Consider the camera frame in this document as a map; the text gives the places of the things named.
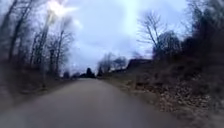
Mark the grey asphalt road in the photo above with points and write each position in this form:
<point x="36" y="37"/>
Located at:
<point x="87" y="103"/>

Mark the leaf-strewn grass bank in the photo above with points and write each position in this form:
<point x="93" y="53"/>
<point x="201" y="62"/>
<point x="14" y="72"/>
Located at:
<point x="173" y="90"/>

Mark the dark building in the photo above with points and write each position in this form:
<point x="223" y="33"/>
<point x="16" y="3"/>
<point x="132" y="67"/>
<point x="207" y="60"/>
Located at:
<point x="137" y="63"/>

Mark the grass verge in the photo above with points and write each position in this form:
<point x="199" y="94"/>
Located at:
<point x="30" y="87"/>

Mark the dark trees and bushes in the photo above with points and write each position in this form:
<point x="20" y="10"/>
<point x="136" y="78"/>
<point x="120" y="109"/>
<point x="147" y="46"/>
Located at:
<point x="196" y="36"/>

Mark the row of bare trees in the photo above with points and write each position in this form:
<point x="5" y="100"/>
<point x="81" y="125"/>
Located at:
<point x="40" y="43"/>

